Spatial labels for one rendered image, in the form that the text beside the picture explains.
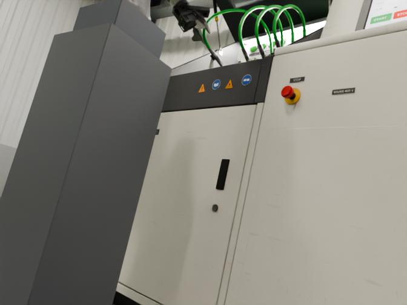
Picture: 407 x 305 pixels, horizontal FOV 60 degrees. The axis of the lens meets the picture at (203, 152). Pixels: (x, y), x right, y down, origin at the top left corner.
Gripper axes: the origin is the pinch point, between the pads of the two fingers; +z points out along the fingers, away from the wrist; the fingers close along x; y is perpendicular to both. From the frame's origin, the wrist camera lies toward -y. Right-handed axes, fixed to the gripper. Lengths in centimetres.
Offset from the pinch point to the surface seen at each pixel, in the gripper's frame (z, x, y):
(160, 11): -353, -449, -246
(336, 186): 81, 53, 31
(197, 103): 31.7, 13.5, 30.0
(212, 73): 25.8, 19.3, 21.0
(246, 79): 38, 32, 19
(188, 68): 0.6, -20.0, 6.6
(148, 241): 64, -6, 69
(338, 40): 49, 57, 4
